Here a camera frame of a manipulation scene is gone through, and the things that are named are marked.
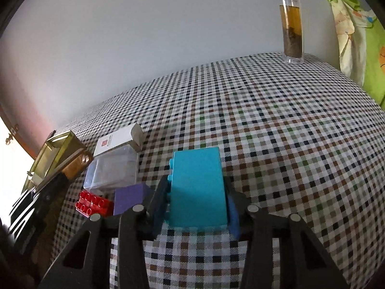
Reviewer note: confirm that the red toy building block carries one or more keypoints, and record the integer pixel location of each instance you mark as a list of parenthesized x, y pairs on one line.
[(93, 203)]

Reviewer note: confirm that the teal toy building block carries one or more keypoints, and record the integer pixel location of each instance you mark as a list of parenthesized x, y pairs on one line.
[(195, 186)]

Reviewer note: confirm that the purple toy building block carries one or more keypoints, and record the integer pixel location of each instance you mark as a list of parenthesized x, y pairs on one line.
[(129, 197)]

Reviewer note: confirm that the checked tablecloth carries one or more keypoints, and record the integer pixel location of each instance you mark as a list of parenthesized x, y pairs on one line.
[(270, 141)]

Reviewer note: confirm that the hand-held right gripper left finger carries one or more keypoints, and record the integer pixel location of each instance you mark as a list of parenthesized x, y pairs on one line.
[(159, 198)]

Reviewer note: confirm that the gold metal tin box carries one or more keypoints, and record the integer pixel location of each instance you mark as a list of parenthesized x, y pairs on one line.
[(72, 144)]

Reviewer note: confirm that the glass tea bottle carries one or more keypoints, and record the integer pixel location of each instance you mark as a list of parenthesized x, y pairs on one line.
[(291, 30)]

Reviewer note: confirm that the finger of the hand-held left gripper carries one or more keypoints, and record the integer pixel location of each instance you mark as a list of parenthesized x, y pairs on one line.
[(54, 186)]

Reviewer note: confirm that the white carton box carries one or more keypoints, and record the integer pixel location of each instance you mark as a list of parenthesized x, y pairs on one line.
[(117, 141)]

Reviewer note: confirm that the brown wooden door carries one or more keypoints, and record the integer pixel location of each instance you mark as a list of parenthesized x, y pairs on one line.
[(25, 149)]

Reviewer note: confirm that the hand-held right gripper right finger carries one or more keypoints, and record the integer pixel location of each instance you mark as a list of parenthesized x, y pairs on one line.
[(233, 213)]

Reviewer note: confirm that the green printed cloth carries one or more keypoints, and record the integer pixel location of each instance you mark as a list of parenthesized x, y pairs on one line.
[(373, 51)]

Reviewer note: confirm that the clear dental floss box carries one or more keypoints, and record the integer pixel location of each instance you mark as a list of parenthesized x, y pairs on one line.
[(111, 168)]

